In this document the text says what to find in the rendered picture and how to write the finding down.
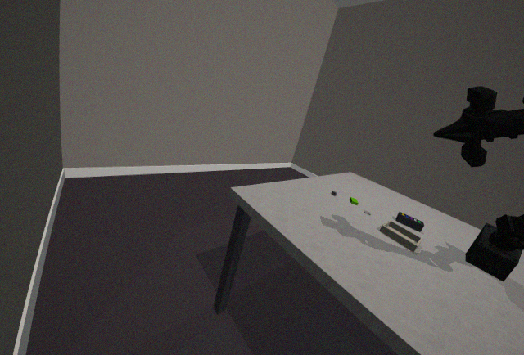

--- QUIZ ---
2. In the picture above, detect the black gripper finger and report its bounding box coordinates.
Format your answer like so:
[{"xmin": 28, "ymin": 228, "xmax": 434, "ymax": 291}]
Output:
[
  {"xmin": 434, "ymin": 133, "xmax": 475, "ymax": 148},
  {"xmin": 434, "ymin": 112, "xmax": 477, "ymax": 136}
]

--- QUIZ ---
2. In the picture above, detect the beige shallow rectangular tray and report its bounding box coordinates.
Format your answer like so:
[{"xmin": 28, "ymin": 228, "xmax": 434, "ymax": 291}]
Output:
[{"xmin": 380, "ymin": 220, "xmax": 422, "ymax": 252}]

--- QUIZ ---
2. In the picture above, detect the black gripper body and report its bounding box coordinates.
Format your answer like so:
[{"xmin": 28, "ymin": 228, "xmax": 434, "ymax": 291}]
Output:
[{"xmin": 461, "ymin": 86, "xmax": 524, "ymax": 167}]

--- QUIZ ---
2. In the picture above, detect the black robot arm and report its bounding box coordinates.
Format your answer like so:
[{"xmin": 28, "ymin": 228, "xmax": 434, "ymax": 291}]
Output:
[{"xmin": 463, "ymin": 103, "xmax": 524, "ymax": 256}]

